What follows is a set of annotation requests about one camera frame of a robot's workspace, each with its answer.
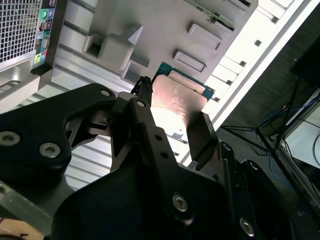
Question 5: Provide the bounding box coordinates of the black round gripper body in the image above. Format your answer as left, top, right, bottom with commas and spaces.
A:
51, 163, 236, 240

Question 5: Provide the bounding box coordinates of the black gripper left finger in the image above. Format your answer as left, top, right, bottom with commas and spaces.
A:
0, 76, 196, 226

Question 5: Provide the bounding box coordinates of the silver CPU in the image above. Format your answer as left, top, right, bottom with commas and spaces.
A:
149, 61, 216, 123

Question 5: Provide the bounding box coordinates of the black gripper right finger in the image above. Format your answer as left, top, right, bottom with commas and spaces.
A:
186, 111, 318, 240

